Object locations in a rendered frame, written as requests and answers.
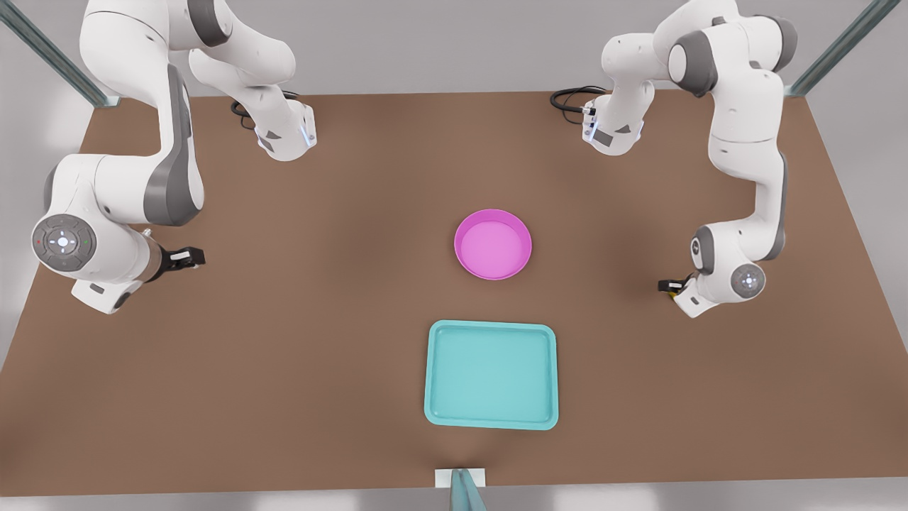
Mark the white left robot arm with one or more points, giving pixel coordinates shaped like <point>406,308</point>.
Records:
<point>738,142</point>

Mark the pink round plate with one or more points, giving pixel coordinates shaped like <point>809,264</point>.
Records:
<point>493,245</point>

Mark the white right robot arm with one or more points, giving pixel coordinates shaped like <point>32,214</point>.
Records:
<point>120,184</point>

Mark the teal rectangular tray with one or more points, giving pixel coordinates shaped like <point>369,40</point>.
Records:
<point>491,374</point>

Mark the silver frame post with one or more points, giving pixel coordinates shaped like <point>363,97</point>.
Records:
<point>840,50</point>
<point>462,490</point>
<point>50,50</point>

